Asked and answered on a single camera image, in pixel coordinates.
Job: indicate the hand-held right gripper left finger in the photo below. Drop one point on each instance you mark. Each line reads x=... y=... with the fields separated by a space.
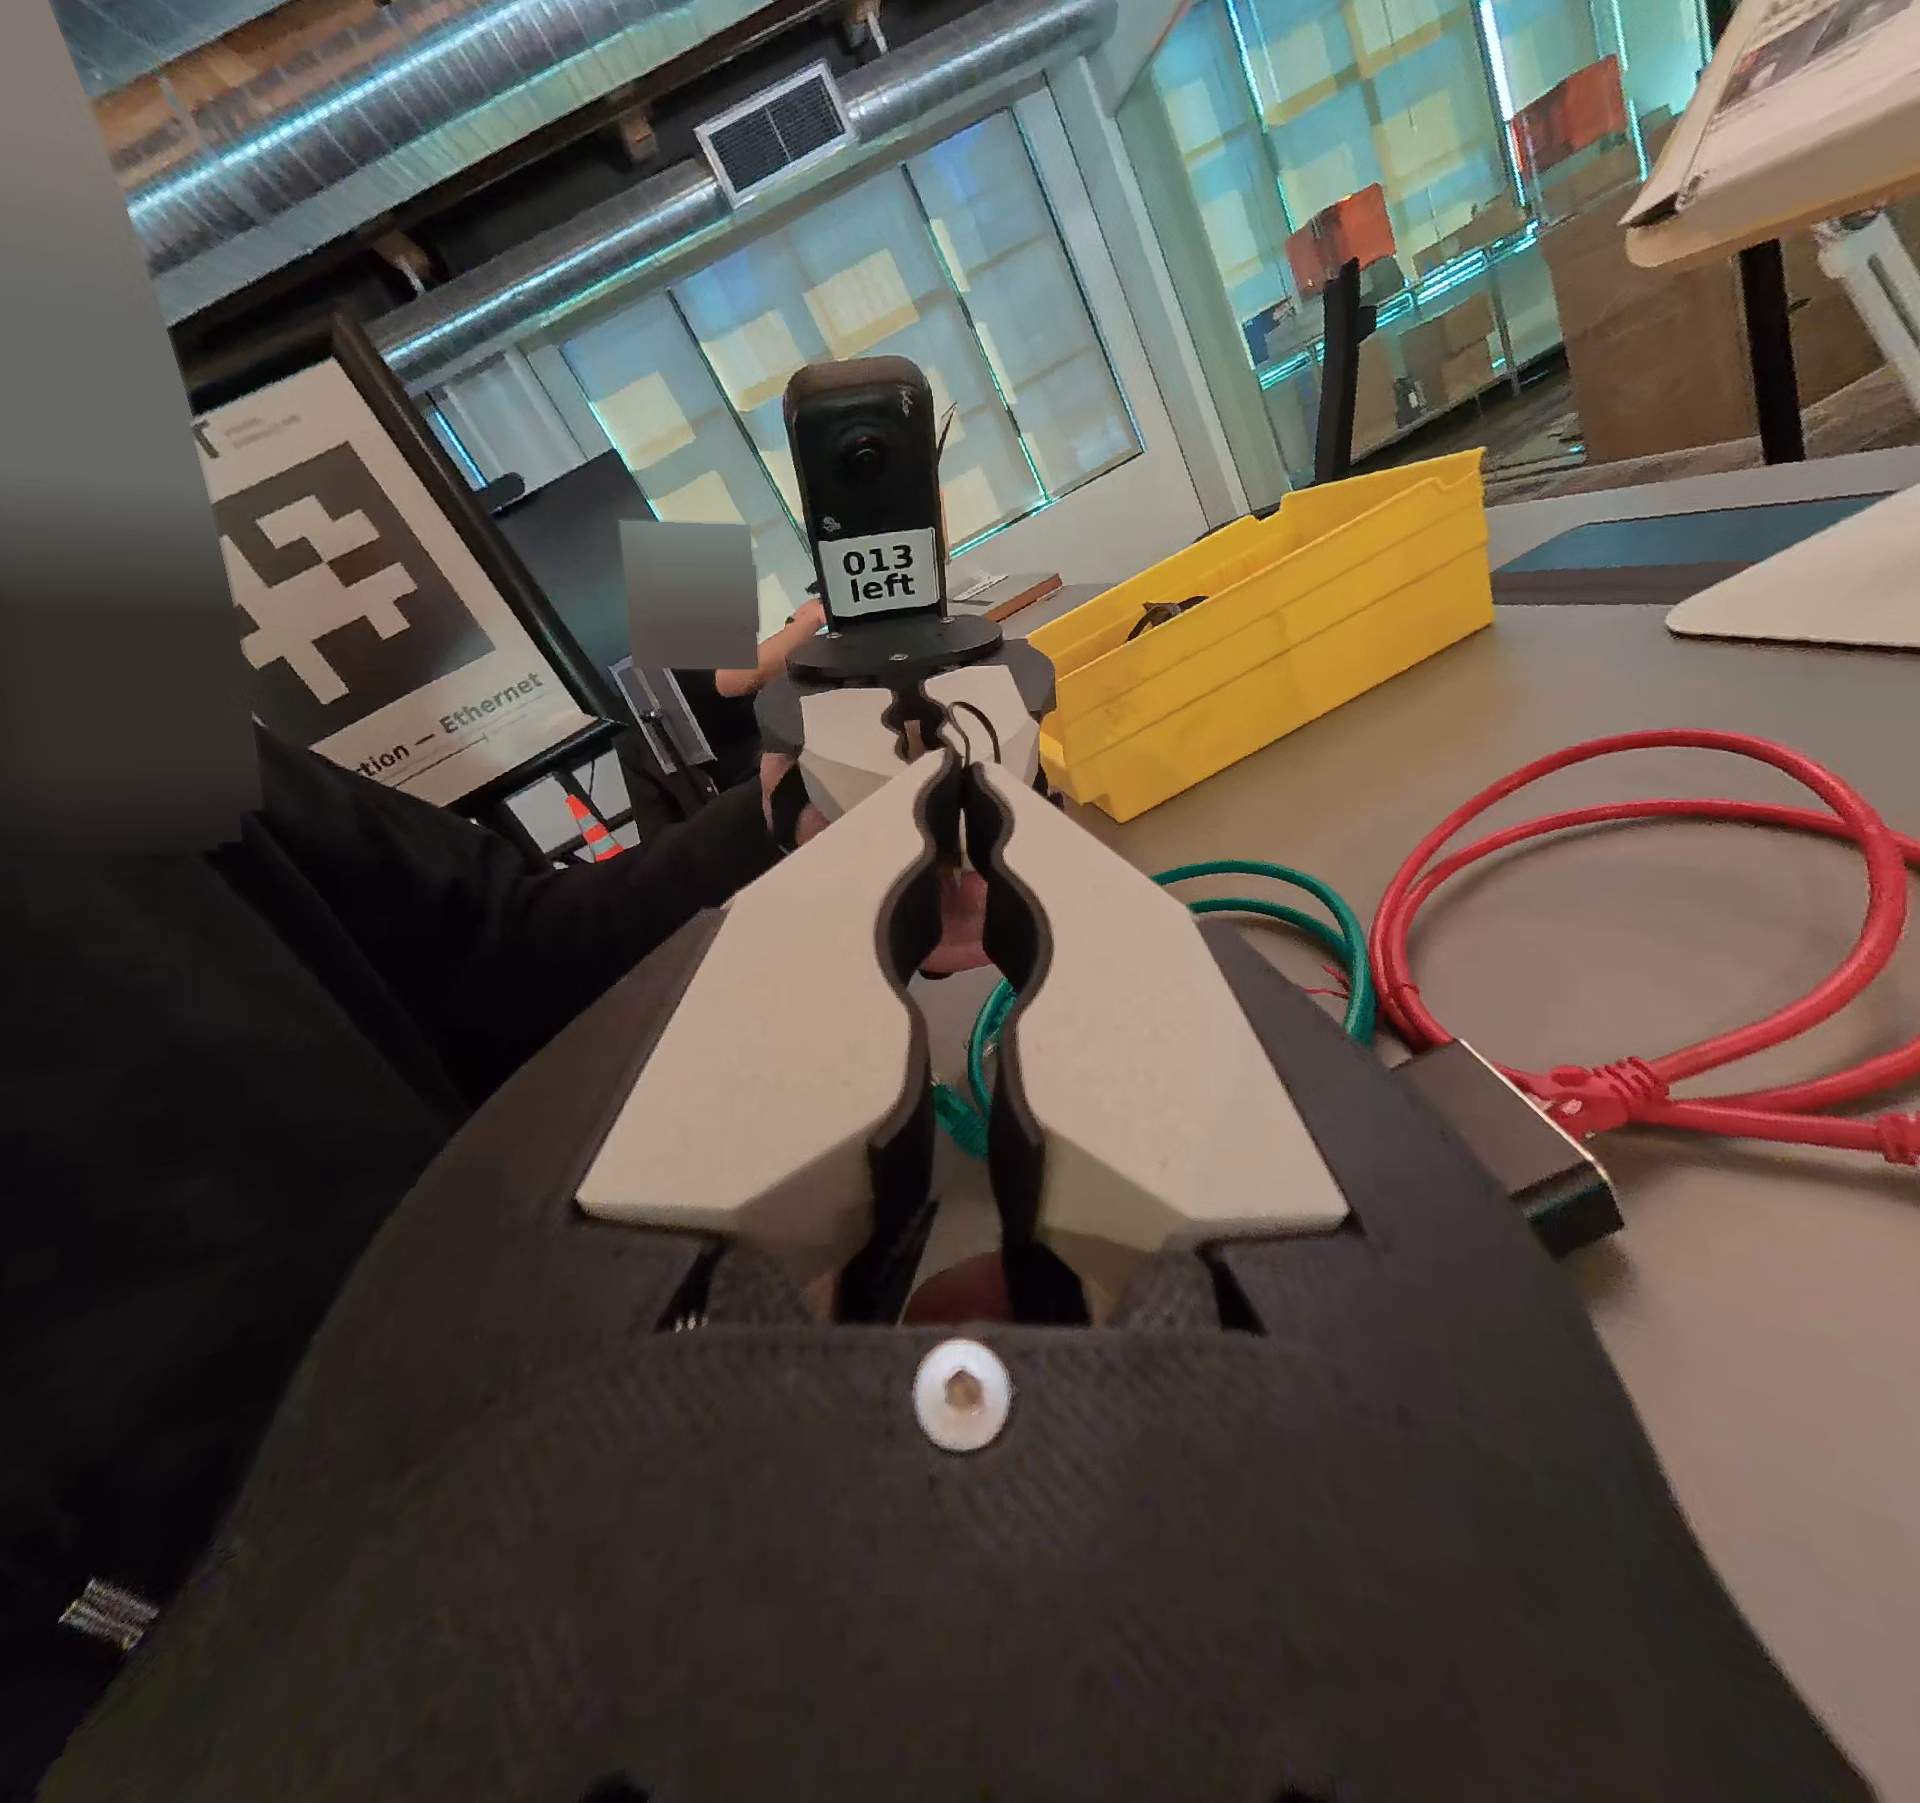
x=750 y=1053

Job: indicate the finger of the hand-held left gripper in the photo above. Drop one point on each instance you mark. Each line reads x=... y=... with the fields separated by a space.
x=848 y=745
x=1012 y=731

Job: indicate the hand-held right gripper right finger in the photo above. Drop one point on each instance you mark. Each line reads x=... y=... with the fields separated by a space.
x=1169 y=1067

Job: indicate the black ethernet port box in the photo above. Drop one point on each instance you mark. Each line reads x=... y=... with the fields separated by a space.
x=1515 y=1156

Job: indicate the person's left forearm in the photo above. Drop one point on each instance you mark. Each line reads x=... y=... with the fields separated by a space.
x=601 y=919

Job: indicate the person's left hand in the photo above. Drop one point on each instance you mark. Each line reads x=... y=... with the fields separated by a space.
x=959 y=925

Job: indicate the striped traffic cone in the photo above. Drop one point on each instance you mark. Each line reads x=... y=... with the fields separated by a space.
x=596 y=828

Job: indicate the yellow plastic bin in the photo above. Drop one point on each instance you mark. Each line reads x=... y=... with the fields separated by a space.
x=1275 y=663

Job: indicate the white vent grille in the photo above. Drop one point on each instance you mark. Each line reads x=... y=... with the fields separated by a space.
x=772 y=132

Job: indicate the framed marker sign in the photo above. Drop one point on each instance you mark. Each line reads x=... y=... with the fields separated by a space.
x=343 y=587

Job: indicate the orange storage crate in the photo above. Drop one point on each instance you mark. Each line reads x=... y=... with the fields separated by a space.
x=1570 y=116
x=1340 y=237

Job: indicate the person's black jacket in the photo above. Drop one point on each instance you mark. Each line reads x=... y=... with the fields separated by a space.
x=179 y=1232

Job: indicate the large cardboard box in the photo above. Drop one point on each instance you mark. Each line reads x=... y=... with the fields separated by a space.
x=1650 y=332

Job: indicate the black metal pole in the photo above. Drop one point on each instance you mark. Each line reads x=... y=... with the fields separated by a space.
x=1769 y=363

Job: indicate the wooden instruction board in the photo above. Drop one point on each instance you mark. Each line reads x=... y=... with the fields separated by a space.
x=1798 y=64

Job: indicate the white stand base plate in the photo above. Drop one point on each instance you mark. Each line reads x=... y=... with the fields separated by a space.
x=1832 y=587

